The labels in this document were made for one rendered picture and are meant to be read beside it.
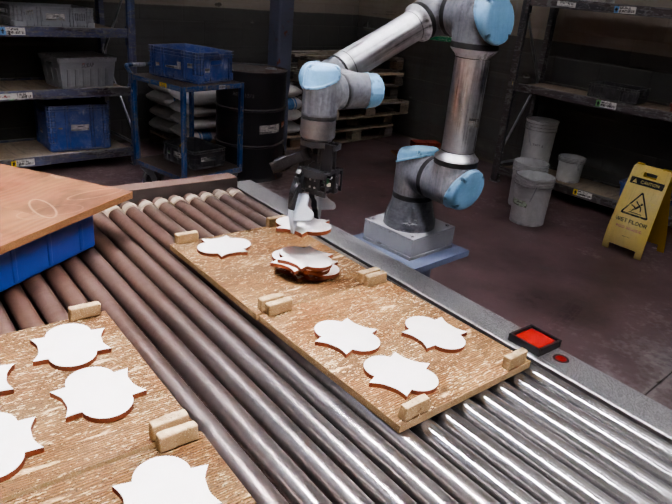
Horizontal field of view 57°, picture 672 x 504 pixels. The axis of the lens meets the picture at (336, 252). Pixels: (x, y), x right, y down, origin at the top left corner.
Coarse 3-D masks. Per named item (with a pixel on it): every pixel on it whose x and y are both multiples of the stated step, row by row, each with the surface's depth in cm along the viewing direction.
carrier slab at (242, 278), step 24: (264, 240) 163; (288, 240) 164; (312, 240) 165; (192, 264) 147; (216, 264) 147; (240, 264) 148; (264, 264) 149; (240, 288) 137; (264, 288) 138; (288, 288) 138; (312, 288) 139; (336, 288) 140; (264, 312) 128
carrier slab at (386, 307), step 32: (352, 288) 141; (384, 288) 143; (288, 320) 125; (320, 320) 127; (352, 320) 128; (384, 320) 129; (448, 320) 131; (320, 352) 116; (384, 352) 117; (416, 352) 118; (480, 352) 120; (352, 384) 107; (448, 384) 110; (480, 384) 110; (384, 416) 101; (416, 416) 101
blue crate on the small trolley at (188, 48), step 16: (160, 48) 436; (176, 48) 464; (192, 48) 467; (208, 48) 459; (160, 64) 442; (176, 64) 433; (192, 64) 424; (208, 64) 431; (224, 64) 444; (192, 80) 429; (208, 80) 435; (224, 80) 447
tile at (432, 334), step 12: (408, 324) 126; (420, 324) 127; (432, 324) 127; (444, 324) 127; (408, 336) 123; (420, 336) 122; (432, 336) 122; (444, 336) 123; (456, 336) 123; (432, 348) 120; (444, 348) 119; (456, 348) 119
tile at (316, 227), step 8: (288, 216) 147; (280, 224) 142; (288, 224) 142; (304, 224) 142; (312, 224) 142; (320, 224) 142; (328, 224) 143; (288, 232) 139; (296, 232) 138; (304, 232) 137; (312, 232) 138; (320, 232) 138; (328, 232) 140
